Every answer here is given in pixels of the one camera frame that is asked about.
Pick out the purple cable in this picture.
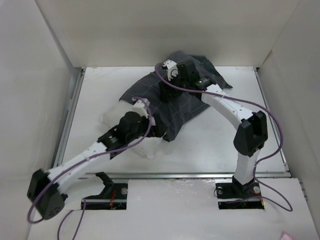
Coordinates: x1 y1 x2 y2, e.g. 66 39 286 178
26 96 154 240
154 62 294 212

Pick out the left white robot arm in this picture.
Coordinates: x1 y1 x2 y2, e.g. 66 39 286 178
27 111 168 224

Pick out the dark grey checked pillowcase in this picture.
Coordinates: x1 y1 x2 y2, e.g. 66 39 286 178
120 51 233 142

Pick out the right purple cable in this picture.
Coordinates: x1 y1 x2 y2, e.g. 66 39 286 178
154 62 294 212

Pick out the white pillow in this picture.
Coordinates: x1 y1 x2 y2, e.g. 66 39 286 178
98 98 168 159

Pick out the pink object in corner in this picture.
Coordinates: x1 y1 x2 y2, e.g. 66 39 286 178
280 231 296 240

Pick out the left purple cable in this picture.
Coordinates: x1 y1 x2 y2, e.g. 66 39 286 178
26 96 154 240

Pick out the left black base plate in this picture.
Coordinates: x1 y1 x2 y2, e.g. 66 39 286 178
80 183 128 211

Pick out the aluminium rail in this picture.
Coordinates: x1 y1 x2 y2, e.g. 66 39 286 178
54 172 291 180

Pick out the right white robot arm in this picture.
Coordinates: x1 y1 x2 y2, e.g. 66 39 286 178
155 60 268 197

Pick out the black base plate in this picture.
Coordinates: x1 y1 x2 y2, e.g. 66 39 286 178
80 183 128 211
214 182 265 210

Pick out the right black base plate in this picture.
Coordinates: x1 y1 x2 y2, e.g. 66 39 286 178
214 182 265 210

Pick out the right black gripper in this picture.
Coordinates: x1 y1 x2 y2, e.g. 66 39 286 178
158 70 189 103

